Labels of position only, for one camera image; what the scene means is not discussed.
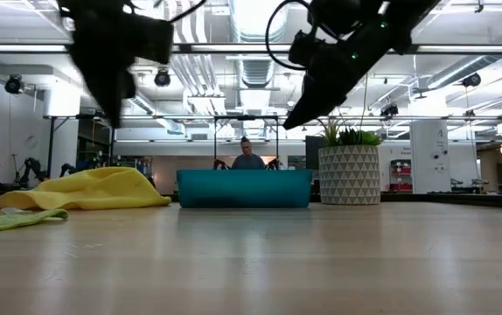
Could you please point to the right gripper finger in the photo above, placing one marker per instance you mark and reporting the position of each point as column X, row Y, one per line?
column 316, row 85
column 334, row 96

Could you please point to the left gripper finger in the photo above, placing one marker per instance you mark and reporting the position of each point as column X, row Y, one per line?
column 102, row 96
column 126, row 85

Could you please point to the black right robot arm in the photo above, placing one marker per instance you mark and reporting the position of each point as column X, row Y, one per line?
column 408, row 13

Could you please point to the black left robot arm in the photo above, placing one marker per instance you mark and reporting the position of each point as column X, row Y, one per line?
column 93, row 6

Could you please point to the yellow microfiber towel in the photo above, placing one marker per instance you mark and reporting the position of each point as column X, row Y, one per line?
column 93, row 188

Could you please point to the lime green microfiber towel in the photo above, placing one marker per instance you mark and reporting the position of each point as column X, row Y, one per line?
column 6, row 221

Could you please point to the black ceiling spotlight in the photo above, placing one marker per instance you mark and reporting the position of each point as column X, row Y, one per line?
column 472, row 80
column 14, row 84
column 162, row 78

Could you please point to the succulent in patterned white pot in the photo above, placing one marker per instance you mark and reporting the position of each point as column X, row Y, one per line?
column 349, row 175

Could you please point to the person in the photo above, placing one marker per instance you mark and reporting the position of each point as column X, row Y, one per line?
column 247, row 161

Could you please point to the red shelf unit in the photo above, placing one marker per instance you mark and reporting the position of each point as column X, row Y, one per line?
column 401, row 175

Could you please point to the teal plastic bin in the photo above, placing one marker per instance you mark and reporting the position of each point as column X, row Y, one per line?
column 242, row 188

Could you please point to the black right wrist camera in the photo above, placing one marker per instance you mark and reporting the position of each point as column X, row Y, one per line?
column 305, row 48

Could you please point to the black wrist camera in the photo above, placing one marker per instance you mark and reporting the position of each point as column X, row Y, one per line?
column 155, row 39
column 305, row 48

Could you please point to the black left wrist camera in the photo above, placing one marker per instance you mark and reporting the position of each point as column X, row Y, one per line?
column 155, row 39

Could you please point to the black tall test frame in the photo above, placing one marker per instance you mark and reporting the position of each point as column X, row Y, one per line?
column 246, row 117

